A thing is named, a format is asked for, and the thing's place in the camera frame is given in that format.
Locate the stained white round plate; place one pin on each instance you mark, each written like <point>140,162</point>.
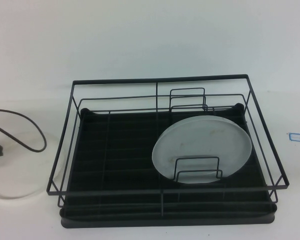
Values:
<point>202,142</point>

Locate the black plastic drip tray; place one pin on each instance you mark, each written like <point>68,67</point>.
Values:
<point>130,140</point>

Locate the blue outlined table sticker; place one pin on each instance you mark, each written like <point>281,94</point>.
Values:
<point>297,137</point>

